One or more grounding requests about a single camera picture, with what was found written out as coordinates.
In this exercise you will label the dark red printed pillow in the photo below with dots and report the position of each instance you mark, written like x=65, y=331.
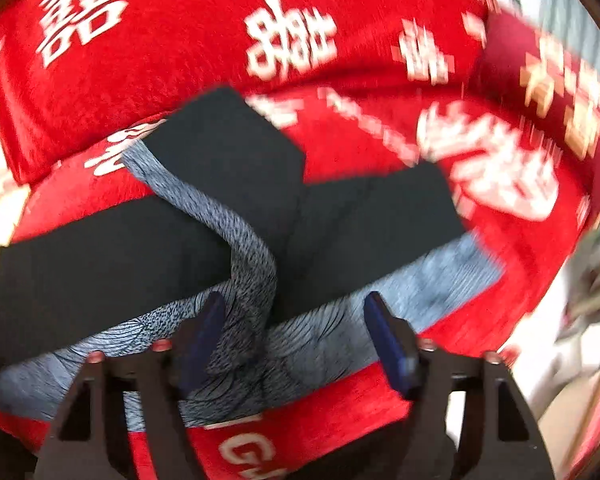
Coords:
x=510, y=60

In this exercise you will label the grey striped curtain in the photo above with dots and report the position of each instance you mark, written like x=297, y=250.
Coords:
x=575, y=20

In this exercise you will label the black pants with grey lining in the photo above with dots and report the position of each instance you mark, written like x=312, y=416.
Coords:
x=230, y=160

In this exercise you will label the red printed blanket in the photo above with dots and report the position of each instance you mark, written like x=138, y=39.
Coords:
x=180, y=35

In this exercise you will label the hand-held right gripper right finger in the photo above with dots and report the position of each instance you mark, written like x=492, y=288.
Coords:
x=386, y=340

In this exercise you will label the blurred pale clutter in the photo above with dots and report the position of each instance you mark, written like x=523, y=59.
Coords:
x=592, y=310

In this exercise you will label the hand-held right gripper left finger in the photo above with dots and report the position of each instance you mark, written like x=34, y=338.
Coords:
x=207, y=332

